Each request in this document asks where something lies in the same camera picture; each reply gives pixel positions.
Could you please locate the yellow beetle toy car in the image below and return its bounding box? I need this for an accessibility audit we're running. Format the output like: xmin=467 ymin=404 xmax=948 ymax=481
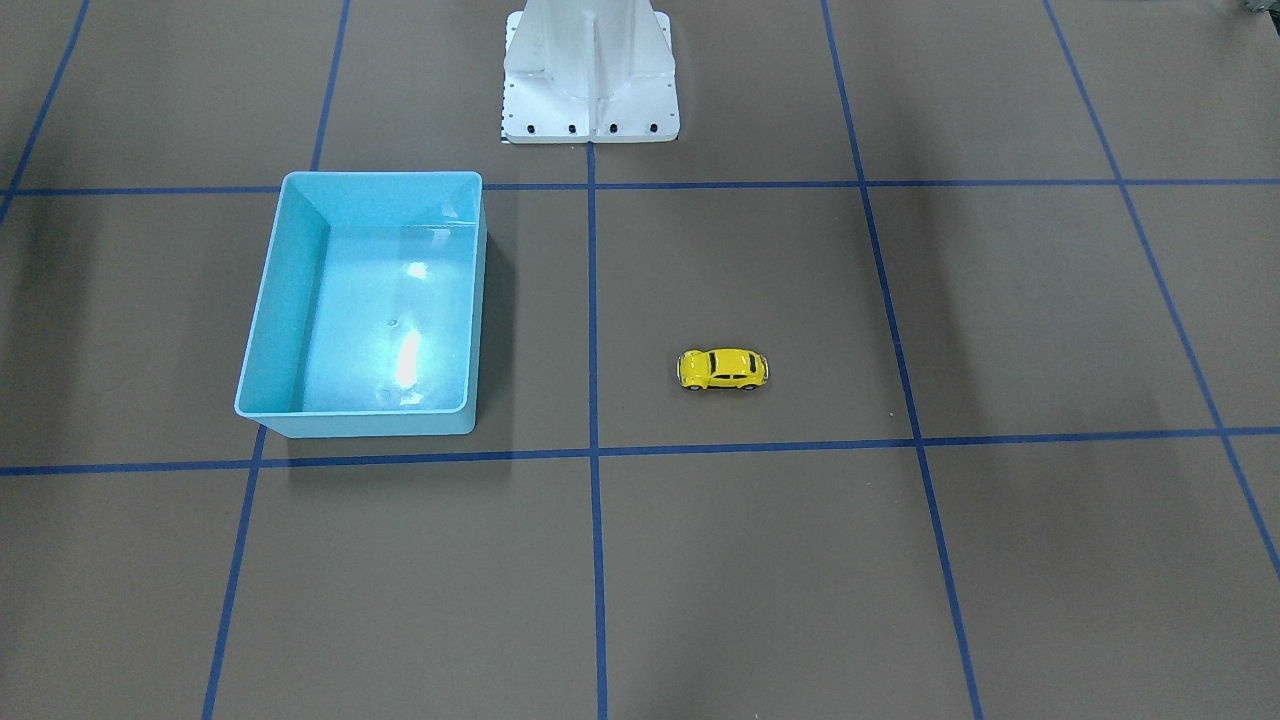
xmin=675 ymin=348 xmax=771 ymax=391

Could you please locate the light blue plastic bin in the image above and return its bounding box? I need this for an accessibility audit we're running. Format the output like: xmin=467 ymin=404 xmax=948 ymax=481
xmin=234 ymin=170 xmax=488 ymax=439

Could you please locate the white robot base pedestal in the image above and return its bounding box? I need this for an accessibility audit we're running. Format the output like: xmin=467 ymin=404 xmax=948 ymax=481
xmin=500 ymin=1 xmax=681 ymax=145

